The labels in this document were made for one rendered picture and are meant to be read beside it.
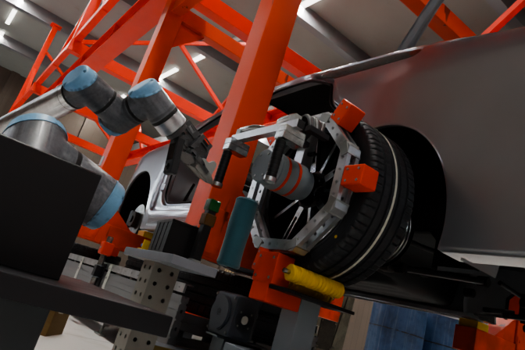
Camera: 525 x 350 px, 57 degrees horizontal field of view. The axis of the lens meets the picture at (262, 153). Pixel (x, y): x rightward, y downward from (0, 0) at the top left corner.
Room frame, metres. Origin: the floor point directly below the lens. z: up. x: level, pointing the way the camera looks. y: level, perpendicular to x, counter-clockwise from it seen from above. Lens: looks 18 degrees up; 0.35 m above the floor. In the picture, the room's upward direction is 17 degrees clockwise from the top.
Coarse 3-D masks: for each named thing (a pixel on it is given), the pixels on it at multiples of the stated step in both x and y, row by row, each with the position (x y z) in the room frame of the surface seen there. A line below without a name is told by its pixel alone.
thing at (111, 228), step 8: (112, 216) 3.89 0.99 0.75; (120, 216) 3.92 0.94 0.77; (112, 224) 3.90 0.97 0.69; (120, 224) 3.93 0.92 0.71; (104, 232) 3.87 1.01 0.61; (112, 232) 3.90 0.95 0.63; (120, 232) 3.93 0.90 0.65; (128, 232) 3.96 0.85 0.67; (144, 232) 4.04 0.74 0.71; (96, 240) 3.85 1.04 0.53; (104, 240) 3.88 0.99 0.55; (120, 240) 3.94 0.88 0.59; (128, 240) 3.98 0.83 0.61; (136, 240) 4.01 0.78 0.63; (120, 248) 3.96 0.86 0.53
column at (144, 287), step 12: (144, 264) 1.79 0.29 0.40; (156, 264) 1.72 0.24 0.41; (144, 276) 1.76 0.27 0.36; (156, 276) 1.73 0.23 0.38; (168, 276) 1.75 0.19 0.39; (144, 288) 1.73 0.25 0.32; (156, 288) 1.74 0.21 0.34; (168, 288) 1.76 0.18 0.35; (132, 300) 1.78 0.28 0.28; (144, 300) 1.72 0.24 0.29; (156, 300) 1.74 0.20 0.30; (168, 300) 1.77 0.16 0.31; (120, 336) 1.77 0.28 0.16; (132, 336) 1.72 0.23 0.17; (144, 336) 1.74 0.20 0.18; (156, 336) 1.77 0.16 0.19; (120, 348) 1.74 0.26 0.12; (132, 348) 1.73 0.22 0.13; (144, 348) 1.75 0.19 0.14
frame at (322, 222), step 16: (336, 128) 1.58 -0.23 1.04; (272, 144) 1.91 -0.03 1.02; (352, 144) 1.54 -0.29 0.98; (352, 160) 1.54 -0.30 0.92; (336, 176) 1.53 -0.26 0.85; (256, 192) 1.94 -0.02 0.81; (336, 192) 1.52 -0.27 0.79; (336, 208) 1.51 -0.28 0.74; (256, 224) 1.86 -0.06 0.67; (320, 224) 1.56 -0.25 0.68; (256, 240) 1.83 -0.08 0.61; (272, 240) 1.75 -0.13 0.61; (288, 240) 1.67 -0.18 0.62; (304, 240) 1.61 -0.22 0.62
